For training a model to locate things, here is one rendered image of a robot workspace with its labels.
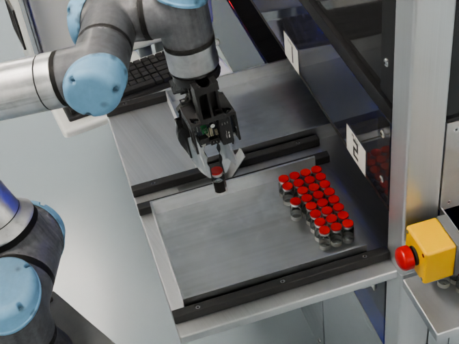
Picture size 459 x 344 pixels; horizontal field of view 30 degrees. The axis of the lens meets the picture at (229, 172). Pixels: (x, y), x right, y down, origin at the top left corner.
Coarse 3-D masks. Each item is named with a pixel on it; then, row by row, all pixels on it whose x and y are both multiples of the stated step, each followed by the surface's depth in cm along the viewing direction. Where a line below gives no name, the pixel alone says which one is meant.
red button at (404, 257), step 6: (402, 246) 138; (408, 246) 137; (396, 252) 138; (402, 252) 137; (408, 252) 136; (396, 258) 138; (402, 258) 136; (408, 258) 136; (414, 258) 136; (402, 264) 137; (408, 264) 136; (414, 264) 137
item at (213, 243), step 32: (192, 192) 167; (256, 192) 169; (160, 224) 166; (192, 224) 165; (224, 224) 164; (256, 224) 163; (288, 224) 162; (192, 256) 159; (224, 256) 158; (256, 256) 157; (288, 256) 156; (320, 256) 155; (192, 288) 153; (224, 288) 148
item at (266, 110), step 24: (240, 72) 195; (264, 72) 197; (288, 72) 198; (168, 96) 190; (240, 96) 193; (264, 96) 192; (288, 96) 191; (312, 96) 191; (240, 120) 187; (264, 120) 186; (288, 120) 185; (312, 120) 184; (216, 144) 182; (240, 144) 181; (264, 144) 176
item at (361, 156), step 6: (348, 126) 155; (348, 132) 156; (348, 138) 157; (354, 138) 154; (348, 144) 158; (354, 144) 155; (360, 144) 152; (348, 150) 159; (354, 150) 156; (360, 150) 152; (360, 156) 153; (360, 162) 154; (360, 168) 155
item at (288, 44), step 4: (284, 32) 181; (284, 36) 181; (284, 40) 182; (288, 40) 179; (288, 44) 180; (292, 44) 177; (288, 48) 181; (292, 48) 178; (288, 52) 182; (296, 52) 175; (288, 56) 183; (296, 56) 176; (296, 60) 177; (292, 64) 181; (296, 64) 178; (296, 68) 179
